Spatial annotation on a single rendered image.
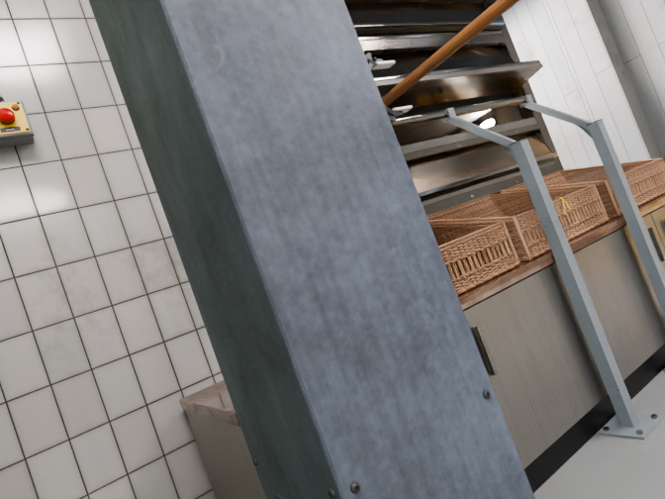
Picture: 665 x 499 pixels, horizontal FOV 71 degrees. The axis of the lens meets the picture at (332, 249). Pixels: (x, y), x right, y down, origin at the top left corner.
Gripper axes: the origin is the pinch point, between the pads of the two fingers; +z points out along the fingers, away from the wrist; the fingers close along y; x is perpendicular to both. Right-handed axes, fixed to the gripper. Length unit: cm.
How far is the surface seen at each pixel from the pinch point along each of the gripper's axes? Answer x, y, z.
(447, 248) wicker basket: -5.9, 47.3, 1.9
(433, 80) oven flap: -41, -20, 66
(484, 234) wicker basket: -6, 48, 19
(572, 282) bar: 3, 71, 37
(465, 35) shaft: 24.9, 0.6, 0.9
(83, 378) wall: -56, 46, -93
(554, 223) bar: 5, 52, 38
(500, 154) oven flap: -56, 16, 110
